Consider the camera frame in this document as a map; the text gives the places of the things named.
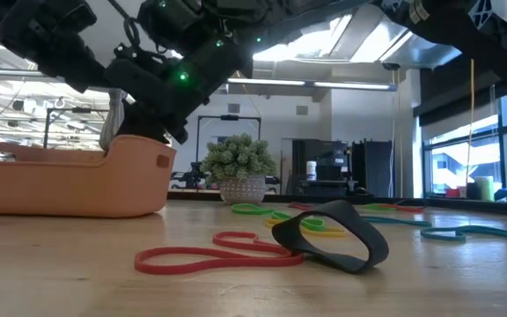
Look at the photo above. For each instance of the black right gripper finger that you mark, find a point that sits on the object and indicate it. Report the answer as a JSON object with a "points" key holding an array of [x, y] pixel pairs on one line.
{"points": [[156, 125]]}

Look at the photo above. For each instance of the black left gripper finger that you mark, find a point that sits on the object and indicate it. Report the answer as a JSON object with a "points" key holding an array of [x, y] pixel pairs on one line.
{"points": [[86, 72]]}

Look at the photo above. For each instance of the green rubber band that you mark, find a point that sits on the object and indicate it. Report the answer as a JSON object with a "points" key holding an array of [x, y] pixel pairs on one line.
{"points": [[244, 210], [313, 225], [374, 207]]}

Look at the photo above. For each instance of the teal blue rubber band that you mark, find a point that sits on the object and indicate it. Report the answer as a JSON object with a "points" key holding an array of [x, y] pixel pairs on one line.
{"points": [[445, 239], [394, 220]]}

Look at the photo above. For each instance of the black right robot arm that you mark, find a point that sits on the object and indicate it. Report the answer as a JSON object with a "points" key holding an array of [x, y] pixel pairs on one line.
{"points": [[456, 31]]}

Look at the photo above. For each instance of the orange plastic bin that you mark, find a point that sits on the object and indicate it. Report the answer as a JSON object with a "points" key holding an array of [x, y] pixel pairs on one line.
{"points": [[60, 185]]}

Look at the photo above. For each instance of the long red rubber band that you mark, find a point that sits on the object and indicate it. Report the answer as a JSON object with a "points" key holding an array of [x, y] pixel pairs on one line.
{"points": [[137, 262]]}

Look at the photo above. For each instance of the wide black rubber band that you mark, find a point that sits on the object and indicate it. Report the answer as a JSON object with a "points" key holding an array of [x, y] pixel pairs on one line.
{"points": [[286, 238]]}

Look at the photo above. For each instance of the yellow rubber band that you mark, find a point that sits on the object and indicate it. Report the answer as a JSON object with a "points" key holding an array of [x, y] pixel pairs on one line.
{"points": [[332, 232]]}

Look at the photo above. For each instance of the black background robot equipment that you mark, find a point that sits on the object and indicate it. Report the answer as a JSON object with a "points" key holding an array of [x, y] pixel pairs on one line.
{"points": [[192, 176]]}

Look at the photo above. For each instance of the potted green succulent plant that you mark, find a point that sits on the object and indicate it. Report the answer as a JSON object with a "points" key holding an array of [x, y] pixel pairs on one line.
{"points": [[238, 158]]}

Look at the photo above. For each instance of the white canister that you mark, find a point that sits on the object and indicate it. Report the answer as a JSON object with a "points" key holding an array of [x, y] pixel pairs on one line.
{"points": [[311, 171]]}

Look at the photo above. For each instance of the black equipment cabinet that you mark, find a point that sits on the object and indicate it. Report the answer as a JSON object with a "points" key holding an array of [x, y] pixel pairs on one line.
{"points": [[324, 152]]}

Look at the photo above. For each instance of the long ceiling light bar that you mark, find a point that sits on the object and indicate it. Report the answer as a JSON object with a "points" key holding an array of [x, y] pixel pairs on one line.
{"points": [[350, 85]]}

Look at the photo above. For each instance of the black upright panel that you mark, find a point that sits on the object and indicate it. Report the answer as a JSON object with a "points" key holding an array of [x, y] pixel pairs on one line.
{"points": [[372, 169]]}

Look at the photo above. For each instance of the black computer mouse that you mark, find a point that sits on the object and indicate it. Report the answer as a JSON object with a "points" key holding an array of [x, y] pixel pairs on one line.
{"points": [[361, 191]]}

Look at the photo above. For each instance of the red cup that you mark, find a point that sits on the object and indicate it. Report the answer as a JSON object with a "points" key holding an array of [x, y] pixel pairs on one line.
{"points": [[452, 193]]}

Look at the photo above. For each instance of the pale green roll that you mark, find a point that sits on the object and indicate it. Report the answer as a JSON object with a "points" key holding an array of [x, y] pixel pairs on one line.
{"points": [[485, 189]]}

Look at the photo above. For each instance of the dark framed window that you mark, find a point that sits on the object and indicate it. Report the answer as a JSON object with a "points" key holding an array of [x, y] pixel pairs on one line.
{"points": [[505, 145]]}

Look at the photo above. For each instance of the black metal frame stand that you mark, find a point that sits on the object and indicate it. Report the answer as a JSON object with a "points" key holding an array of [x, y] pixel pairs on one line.
{"points": [[197, 145]]}

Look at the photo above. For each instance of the grey wall vent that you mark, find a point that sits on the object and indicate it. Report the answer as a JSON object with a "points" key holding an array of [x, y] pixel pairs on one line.
{"points": [[233, 108], [302, 110]]}

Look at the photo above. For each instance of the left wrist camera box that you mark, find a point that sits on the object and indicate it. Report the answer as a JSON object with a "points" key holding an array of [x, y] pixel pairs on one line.
{"points": [[73, 15]]}

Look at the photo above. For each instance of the dome security camera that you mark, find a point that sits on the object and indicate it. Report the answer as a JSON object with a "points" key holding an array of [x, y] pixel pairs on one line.
{"points": [[391, 66]]}

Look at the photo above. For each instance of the silver ceiling duct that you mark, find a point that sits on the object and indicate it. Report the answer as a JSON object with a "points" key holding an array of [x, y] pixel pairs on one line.
{"points": [[412, 48]]}

